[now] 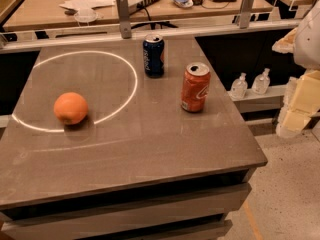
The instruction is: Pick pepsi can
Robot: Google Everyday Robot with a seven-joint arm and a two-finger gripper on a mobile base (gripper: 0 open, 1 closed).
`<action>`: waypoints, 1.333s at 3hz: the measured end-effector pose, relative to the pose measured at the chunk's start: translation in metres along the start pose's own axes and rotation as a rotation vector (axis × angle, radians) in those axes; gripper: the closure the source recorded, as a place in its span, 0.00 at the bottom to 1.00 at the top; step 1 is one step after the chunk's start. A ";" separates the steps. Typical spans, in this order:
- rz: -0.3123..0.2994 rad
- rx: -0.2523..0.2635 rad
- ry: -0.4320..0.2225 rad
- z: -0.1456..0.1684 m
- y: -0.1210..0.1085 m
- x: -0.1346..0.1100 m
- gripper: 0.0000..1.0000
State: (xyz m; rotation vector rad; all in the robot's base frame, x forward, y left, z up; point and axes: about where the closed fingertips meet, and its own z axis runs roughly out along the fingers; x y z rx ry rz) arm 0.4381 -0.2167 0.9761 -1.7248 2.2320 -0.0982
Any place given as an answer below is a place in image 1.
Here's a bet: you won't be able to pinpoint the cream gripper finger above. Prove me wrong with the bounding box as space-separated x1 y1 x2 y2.
276 70 320 138
272 28 297 54

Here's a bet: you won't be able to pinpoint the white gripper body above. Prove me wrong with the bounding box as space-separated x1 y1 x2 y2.
293 1 320 70

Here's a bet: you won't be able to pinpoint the clear sanitizer bottle right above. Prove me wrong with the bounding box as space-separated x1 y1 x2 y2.
252 68 270 95

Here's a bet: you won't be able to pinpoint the grey metal bracket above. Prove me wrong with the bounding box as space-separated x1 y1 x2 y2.
237 0 254 29
116 0 132 39

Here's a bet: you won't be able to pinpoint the white papers on desk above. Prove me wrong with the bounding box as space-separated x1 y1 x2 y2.
60 0 115 10

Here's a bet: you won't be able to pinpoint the upper grey drawer front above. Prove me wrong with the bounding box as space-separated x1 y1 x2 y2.
2 183 251 240

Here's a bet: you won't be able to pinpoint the orange fruit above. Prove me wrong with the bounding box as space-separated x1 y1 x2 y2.
53 92 88 125

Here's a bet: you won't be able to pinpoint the grey metal bracket left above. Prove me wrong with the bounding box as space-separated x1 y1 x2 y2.
116 0 132 39

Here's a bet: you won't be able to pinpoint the blue pepsi can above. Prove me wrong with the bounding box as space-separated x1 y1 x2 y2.
143 34 164 78

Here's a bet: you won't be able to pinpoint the clear sanitizer bottle left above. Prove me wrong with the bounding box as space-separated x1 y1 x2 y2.
230 73 248 99

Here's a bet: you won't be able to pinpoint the grey drawer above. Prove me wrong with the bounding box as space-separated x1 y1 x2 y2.
99 219 234 240
2 183 251 240

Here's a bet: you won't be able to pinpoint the blue white packet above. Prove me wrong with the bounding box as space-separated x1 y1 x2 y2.
173 0 193 8

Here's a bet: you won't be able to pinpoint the lower grey drawer front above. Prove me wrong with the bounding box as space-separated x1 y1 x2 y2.
99 219 234 240

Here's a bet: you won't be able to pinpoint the clear sanitizer bottle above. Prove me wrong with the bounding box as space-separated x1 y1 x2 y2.
252 68 270 95
230 73 248 99

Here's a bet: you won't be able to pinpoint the grey metal bracket right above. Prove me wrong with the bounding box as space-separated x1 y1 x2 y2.
237 0 254 29

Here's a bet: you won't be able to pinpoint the clear round lid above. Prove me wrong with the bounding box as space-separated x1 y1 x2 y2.
74 9 98 23

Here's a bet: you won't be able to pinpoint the orange soda can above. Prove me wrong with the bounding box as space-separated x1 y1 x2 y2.
181 62 211 113

